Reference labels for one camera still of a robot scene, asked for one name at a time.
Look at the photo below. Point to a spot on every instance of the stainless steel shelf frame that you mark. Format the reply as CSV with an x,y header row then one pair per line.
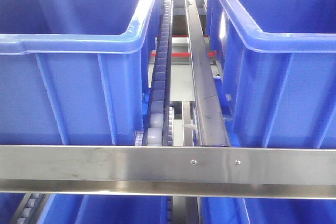
x,y
175,171

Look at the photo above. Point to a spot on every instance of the white roller track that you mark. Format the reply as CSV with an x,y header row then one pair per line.
x,y
158,127

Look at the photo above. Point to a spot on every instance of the steel divider rail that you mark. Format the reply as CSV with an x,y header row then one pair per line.
x,y
210,122

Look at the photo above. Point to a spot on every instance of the blue bin lower level left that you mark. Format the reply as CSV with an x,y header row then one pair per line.
x,y
106,209

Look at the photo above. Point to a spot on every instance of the large blue bin right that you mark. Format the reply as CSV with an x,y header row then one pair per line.
x,y
277,67

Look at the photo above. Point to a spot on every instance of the blue bin level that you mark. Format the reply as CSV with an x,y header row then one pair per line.
x,y
106,209
257,210

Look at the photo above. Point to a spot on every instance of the large blue bin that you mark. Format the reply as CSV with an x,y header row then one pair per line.
x,y
277,67
74,72

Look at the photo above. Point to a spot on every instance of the blue bin lower level right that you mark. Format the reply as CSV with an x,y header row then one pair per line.
x,y
257,210

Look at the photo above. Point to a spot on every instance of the large blue bin left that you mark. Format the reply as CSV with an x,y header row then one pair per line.
x,y
74,72

